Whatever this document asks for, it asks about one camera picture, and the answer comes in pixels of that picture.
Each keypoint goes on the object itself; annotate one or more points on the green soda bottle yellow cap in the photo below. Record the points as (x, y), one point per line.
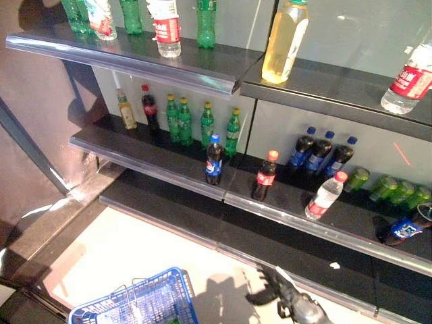
(172, 118)
(207, 125)
(232, 135)
(185, 123)

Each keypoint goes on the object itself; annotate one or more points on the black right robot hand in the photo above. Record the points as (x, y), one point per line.
(276, 289)

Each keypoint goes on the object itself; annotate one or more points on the blue plastic shopping basket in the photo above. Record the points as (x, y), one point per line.
(152, 302)

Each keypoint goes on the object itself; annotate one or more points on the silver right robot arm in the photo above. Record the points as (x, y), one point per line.
(305, 310)

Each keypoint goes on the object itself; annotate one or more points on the white paper scrap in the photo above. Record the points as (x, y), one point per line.
(335, 265)

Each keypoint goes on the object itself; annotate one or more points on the water bottle red label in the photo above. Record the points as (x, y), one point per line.
(103, 20)
(410, 81)
(167, 30)
(325, 197)

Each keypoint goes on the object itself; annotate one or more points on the cola bottle red cap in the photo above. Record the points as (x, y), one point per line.
(265, 177)
(150, 109)

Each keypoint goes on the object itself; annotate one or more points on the large yellow tea bottle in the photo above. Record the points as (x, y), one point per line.
(283, 44)

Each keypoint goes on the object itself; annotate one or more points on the dark metal frame bar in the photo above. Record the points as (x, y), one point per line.
(33, 152)

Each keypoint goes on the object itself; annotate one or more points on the pepsi bottle blue label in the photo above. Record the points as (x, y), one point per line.
(405, 229)

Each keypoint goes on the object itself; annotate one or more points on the pepsi bottle blue cap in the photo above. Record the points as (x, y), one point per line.
(300, 150)
(214, 162)
(319, 153)
(341, 158)

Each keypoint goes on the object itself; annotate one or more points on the small yellow tea bottle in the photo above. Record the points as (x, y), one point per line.
(127, 113)

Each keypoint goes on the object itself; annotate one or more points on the black base shelf board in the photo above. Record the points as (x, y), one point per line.
(270, 246)

